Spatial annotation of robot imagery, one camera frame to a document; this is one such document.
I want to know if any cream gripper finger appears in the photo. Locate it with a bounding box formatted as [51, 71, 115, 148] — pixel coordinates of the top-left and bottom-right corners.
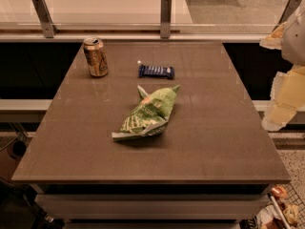
[259, 22, 286, 50]
[262, 65, 305, 132]

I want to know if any orange soda can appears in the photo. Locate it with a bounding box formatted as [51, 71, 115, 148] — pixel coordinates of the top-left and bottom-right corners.
[83, 37, 109, 77]

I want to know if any blue candy bar wrapper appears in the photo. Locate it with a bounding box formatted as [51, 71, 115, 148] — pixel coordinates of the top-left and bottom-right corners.
[138, 65, 174, 79]

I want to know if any green chip bag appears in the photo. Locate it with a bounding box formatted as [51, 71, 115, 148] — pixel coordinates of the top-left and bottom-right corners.
[112, 85, 180, 141]

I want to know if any glass railing panel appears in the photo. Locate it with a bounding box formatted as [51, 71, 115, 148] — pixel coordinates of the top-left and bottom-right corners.
[0, 0, 288, 27]

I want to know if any right metal railing bracket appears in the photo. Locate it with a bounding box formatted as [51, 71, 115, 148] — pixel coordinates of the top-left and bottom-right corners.
[274, 0, 302, 29]

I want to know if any metal railing bracket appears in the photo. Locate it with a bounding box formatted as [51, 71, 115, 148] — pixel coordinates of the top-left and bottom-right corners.
[31, 0, 57, 38]
[274, 0, 302, 29]
[160, 0, 172, 39]

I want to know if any wire basket with snacks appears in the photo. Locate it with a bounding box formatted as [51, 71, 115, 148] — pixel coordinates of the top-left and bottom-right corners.
[250, 184, 305, 229]

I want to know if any middle metal railing bracket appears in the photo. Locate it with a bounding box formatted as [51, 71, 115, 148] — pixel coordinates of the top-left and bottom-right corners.
[160, 0, 172, 39]

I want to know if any left metal railing bracket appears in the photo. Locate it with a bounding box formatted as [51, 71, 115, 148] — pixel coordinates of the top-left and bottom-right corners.
[31, 0, 57, 38]

